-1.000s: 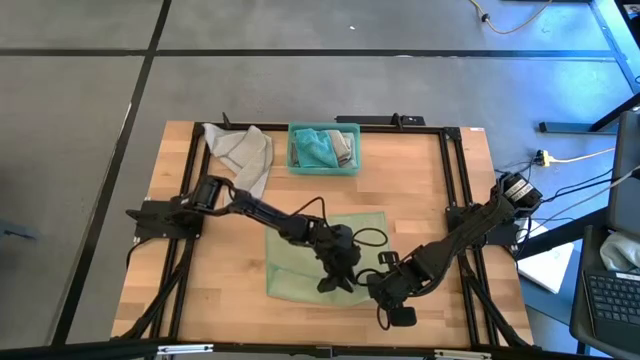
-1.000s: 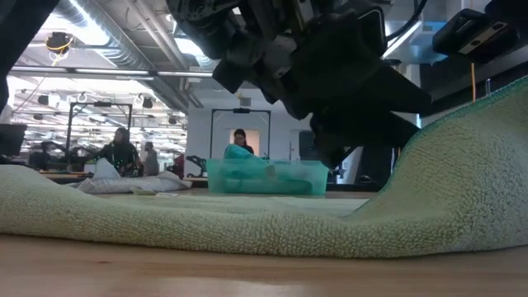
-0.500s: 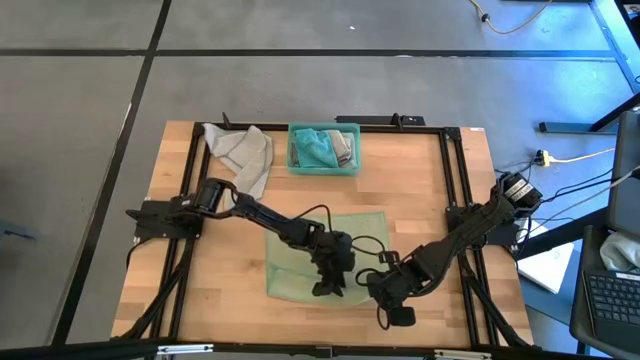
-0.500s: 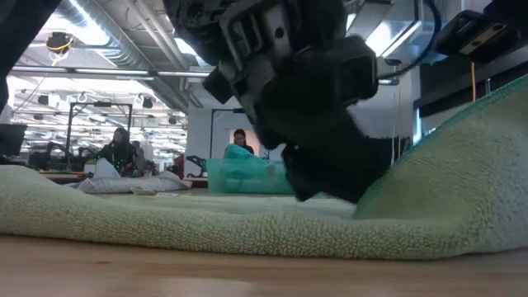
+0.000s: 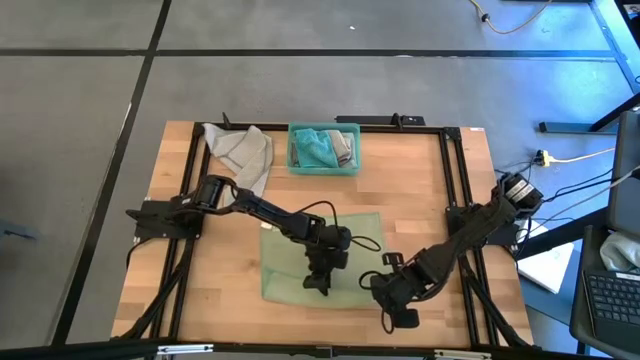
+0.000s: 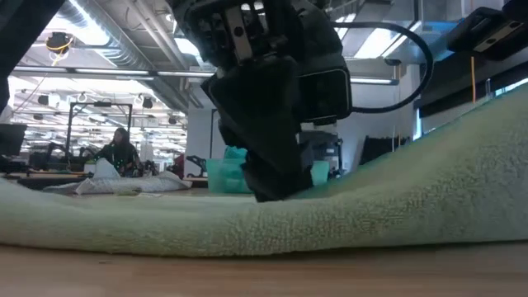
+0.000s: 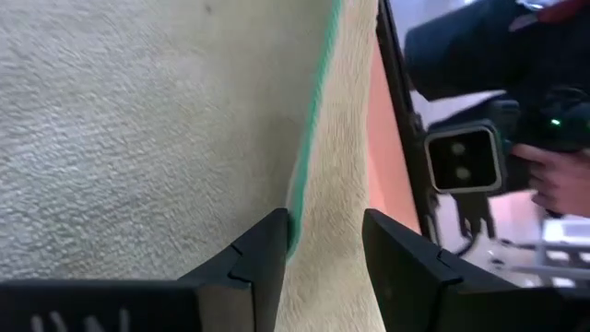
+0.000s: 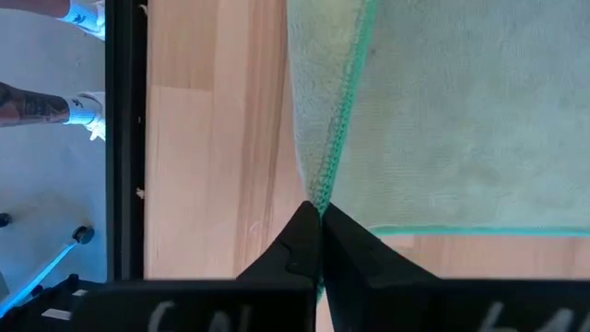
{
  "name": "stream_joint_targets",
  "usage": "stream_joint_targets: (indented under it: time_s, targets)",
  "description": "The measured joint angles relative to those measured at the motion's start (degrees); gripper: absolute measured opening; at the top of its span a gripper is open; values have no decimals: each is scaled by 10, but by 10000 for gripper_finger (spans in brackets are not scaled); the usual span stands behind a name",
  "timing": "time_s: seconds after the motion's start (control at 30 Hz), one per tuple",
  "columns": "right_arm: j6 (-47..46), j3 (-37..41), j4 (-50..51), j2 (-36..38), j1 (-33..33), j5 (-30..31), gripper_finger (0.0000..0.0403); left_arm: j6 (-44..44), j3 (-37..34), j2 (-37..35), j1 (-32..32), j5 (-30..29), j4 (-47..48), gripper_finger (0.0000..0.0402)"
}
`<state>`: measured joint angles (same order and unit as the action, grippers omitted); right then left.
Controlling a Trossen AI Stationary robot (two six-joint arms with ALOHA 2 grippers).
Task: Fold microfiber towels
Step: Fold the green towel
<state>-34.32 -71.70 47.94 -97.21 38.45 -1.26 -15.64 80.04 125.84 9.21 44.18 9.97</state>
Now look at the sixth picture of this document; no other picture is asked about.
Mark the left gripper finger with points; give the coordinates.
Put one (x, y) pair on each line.
(307, 165)
(260, 132)

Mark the light green microfiber towel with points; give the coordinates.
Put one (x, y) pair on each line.
(371, 206)

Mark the black equipment cart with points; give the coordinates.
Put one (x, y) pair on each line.
(326, 152)

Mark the teal mesh basket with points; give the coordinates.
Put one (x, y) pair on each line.
(222, 177)

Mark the black leaning board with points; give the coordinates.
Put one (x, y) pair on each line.
(379, 148)

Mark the person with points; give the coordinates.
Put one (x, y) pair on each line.
(119, 150)

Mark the long ceiling light bar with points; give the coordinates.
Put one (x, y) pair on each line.
(111, 72)

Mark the dark monitor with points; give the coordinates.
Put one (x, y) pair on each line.
(10, 140)

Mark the black gantry frame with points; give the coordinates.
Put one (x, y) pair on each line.
(70, 123)
(213, 123)

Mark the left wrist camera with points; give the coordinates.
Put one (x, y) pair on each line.
(326, 95)

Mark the silver ventilation duct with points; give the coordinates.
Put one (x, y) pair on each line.
(123, 33)

